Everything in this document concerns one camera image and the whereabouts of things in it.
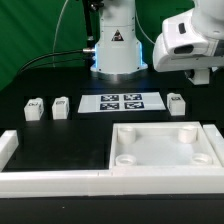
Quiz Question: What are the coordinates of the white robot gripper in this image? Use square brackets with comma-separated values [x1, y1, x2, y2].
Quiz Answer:
[153, 9, 224, 85]

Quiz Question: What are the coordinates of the white square tabletop part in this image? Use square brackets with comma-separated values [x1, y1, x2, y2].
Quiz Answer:
[109, 122, 222, 169]

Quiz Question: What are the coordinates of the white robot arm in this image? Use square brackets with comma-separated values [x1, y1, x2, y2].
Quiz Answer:
[91, 0, 224, 85]

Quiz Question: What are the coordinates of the white sheet with markers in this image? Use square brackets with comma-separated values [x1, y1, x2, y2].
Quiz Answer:
[78, 92, 165, 113]

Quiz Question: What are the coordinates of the black vertical pole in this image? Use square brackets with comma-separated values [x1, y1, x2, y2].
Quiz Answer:
[82, 0, 94, 48]

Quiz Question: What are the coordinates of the white U-shaped fence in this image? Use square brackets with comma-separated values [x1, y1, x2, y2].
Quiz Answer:
[0, 124, 224, 198]

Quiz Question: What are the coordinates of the grey cable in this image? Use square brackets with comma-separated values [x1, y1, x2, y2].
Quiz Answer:
[52, 0, 71, 68]

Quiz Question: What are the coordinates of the black cable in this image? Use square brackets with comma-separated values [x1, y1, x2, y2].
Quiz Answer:
[18, 48, 98, 75]

